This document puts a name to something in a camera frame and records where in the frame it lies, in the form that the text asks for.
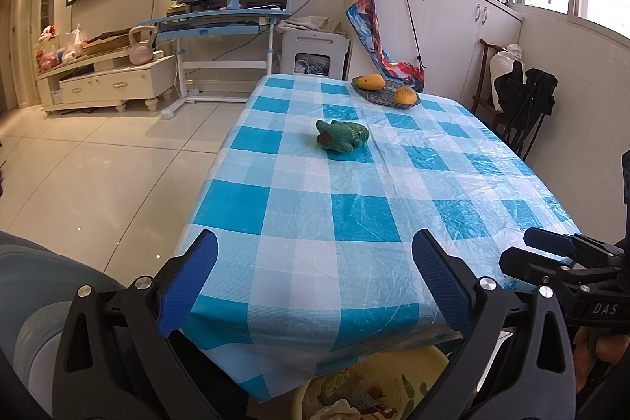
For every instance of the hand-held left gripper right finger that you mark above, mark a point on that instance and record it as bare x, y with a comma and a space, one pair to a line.
440, 282

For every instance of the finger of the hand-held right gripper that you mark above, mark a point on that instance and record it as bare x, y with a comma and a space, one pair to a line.
556, 243
541, 270

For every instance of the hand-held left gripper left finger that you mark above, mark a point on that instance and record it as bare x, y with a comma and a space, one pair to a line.
189, 282

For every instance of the yellow plastic basin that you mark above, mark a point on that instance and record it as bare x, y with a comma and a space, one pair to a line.
428, 363

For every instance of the person's right hand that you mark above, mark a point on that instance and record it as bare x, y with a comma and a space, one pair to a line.
608, 348

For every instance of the wooden chair with clothes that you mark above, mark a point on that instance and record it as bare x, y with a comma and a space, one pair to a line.
534, 100

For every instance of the grey upholstered seat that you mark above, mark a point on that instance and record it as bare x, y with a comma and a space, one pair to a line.
34, 302

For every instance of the green plush toy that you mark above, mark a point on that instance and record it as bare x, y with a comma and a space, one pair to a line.
342, 135

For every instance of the white sack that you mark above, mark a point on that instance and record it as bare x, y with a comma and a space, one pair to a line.
502, 70

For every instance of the glass fruit plate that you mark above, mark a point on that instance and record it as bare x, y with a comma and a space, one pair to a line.
389, 101

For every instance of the yellow mango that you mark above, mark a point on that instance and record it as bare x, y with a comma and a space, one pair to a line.
405, 95
370, 82

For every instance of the cream television stand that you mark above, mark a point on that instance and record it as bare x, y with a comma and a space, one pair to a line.
108, 85

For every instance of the pink kettlebell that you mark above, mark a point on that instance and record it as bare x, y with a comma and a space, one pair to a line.
142, 51

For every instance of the colourful printed bag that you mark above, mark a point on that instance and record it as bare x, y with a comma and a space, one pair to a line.
379, 41

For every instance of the brown cardboard box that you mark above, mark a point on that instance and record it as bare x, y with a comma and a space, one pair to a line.
106, 41

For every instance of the white storage stool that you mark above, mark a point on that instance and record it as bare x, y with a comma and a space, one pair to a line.
315, 53

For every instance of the plastic bags with red items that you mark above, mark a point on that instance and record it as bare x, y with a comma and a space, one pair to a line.
59, 53

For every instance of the blue study desk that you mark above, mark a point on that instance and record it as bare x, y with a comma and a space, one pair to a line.
211, 19

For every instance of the beige folded cloth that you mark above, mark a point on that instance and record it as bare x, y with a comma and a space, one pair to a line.
310, 24

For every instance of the white wall cabinet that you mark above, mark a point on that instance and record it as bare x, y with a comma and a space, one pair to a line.
453, 21

